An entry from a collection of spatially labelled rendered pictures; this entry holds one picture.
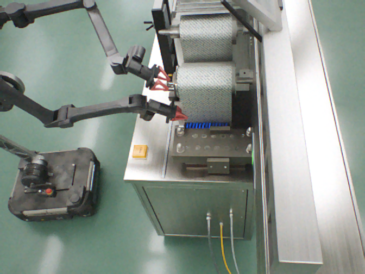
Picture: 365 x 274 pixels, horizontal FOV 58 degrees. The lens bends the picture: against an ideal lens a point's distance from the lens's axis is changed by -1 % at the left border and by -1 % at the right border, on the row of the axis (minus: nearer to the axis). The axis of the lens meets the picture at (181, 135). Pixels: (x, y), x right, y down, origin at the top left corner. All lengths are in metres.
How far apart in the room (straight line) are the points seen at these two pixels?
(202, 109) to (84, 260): 1.50
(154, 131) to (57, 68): 2.31
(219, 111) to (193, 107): 0.12
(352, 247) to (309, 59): 0.69
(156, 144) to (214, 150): 0.36
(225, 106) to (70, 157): 1.55
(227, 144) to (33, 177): 1.50
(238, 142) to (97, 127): 1.85
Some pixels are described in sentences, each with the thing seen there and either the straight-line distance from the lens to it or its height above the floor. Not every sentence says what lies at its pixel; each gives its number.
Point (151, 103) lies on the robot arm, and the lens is 1.56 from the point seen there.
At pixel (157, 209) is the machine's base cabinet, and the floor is 0.55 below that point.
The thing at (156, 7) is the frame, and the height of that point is 1.44.
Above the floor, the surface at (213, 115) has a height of 1.08.
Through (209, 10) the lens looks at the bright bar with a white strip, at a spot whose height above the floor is 1.45.
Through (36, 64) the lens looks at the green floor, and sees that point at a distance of 4.15.
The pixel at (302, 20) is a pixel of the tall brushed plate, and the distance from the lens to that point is 1.53.
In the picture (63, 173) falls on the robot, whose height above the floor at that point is 0.26.
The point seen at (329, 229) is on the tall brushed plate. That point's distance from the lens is 0.97.
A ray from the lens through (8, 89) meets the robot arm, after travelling 1.60.
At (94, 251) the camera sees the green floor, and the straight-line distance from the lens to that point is 2.60.
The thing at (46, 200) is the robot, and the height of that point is 0.24.
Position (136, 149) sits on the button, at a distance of 1.74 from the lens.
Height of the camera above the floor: 2.31
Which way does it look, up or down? 53 degrees down
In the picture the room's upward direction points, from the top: 12 degrees counter-clockwise
